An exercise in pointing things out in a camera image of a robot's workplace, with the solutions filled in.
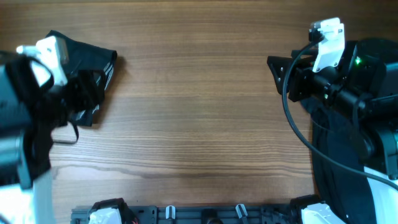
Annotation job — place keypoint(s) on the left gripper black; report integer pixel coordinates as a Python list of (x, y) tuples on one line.
[(90, 86)]

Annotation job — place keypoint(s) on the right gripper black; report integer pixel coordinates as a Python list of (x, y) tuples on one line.
[(296, 74)]

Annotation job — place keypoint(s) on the black shorts with patterned waistband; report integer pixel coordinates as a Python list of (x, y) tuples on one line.
[(83, 56)]

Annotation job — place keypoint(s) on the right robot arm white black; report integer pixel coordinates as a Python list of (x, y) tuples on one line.
[(308, 209)]

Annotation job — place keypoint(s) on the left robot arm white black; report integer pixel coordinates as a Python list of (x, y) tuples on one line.
[(33, 104)]

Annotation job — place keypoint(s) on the pile of black clothes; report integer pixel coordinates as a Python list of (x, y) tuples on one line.
[(355, 158)]

